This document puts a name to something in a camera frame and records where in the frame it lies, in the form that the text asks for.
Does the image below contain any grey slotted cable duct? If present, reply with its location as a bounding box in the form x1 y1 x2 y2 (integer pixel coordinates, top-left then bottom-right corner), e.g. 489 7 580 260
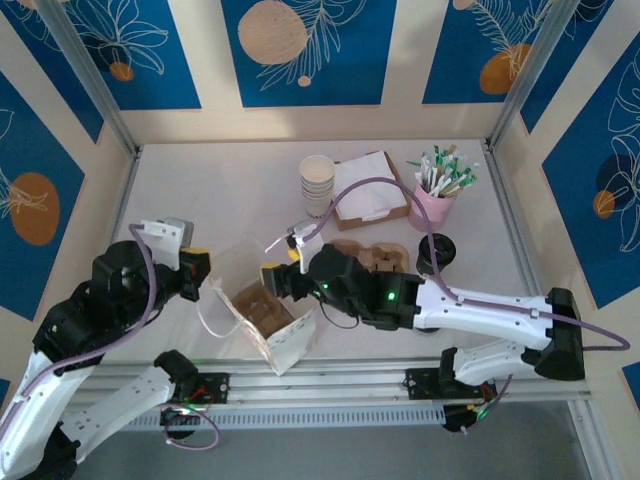
107 403 447 432

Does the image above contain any circuit board with green light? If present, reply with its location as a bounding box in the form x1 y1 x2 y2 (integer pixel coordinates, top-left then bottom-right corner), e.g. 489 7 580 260
158 397 215 429
442 397 501 437

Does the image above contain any coffee cup with black sleeve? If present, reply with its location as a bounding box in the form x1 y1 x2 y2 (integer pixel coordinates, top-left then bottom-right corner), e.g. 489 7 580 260
416 231 458 276

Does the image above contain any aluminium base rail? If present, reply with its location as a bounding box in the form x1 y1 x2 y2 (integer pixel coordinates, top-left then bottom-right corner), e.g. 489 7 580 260
64 355 594 416

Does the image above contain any thin black right gripper cable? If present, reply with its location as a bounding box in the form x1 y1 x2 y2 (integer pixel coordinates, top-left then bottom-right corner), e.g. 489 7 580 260
317 299 364 330

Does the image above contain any aluminium table side rail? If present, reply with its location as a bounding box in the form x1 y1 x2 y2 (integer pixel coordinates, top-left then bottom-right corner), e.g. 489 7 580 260
74 144 144 371
482 142 559 326

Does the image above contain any aluminium frame post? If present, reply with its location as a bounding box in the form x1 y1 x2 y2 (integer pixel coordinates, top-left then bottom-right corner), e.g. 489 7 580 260
34 0 140 157
488 0 579 151

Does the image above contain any pink holder cup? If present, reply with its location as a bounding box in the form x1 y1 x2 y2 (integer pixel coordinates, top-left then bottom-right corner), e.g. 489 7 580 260
408 182 457 234

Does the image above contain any looped purple cable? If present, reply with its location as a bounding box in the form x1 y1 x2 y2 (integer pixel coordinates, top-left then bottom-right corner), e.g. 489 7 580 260
163 403 221 451

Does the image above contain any white paper bag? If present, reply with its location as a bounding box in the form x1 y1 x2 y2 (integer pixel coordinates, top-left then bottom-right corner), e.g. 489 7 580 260
197 234 319 377

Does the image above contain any brown cardboard napkin box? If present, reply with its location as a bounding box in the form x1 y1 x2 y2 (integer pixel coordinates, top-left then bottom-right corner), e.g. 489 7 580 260
330 149 412 232

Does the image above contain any white napkin stack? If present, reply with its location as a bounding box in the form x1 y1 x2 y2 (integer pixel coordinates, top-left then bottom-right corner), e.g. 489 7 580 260
333 152 409 221

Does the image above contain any brown cardboard cup carrier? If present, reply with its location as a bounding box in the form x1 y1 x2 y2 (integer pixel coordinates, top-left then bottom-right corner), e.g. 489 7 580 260
327 238 412 275
230 283 297 337

